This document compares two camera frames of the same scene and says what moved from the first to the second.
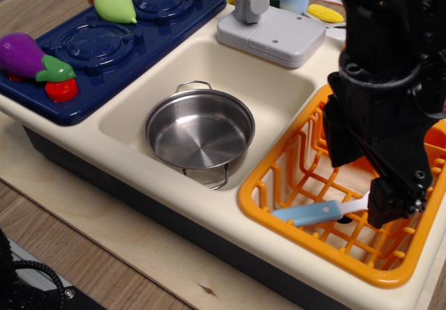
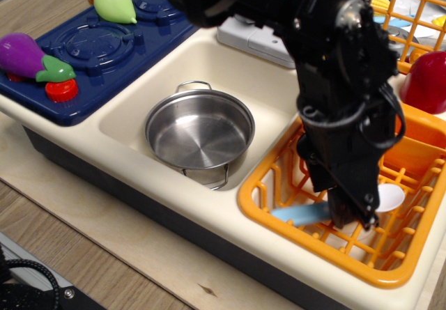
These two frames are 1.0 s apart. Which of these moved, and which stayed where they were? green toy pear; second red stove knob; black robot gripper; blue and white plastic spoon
Moved: black robot gripper
Stayed: green toy pear; blue and white plastic spoon; second red stove knob
